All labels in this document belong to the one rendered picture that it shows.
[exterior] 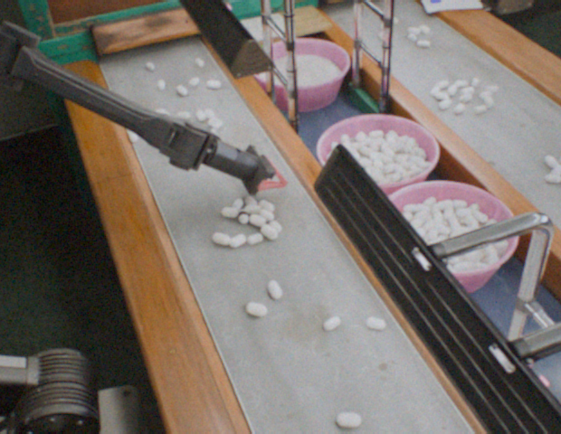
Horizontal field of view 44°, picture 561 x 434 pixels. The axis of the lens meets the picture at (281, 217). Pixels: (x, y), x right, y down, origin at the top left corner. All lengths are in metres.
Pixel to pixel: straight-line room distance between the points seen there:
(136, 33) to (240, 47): 0.77
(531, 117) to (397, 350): 0.78
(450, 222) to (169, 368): 0.62
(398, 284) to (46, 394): 0.58
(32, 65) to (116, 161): 0.32
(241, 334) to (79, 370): 0.27
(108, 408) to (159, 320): 0.33
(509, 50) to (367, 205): 1.16
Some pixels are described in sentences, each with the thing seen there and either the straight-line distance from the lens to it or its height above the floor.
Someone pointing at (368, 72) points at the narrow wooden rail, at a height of 0.76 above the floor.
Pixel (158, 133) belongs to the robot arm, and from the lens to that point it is 1.30.
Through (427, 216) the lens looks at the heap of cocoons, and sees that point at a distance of 1.41.
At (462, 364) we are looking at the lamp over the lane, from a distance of 0.74.
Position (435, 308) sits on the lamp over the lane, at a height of 1.08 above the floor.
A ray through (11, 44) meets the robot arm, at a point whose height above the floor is 1.09.
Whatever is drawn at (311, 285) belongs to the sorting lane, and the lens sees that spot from 1.26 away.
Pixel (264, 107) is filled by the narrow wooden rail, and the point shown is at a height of 0.76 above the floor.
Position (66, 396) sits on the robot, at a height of 0.79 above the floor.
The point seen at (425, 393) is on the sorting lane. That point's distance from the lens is 1.12.
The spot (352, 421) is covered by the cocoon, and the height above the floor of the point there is 0.76.
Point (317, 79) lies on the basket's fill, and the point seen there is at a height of 0.74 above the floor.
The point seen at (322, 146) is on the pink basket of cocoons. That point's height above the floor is 0.76.
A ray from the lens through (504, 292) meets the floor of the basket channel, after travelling 1.37.
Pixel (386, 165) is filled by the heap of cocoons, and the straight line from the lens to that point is 1.55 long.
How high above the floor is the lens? 1.66
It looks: 41 degrees down
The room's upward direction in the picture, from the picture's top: 4 degrees counter-clockwise
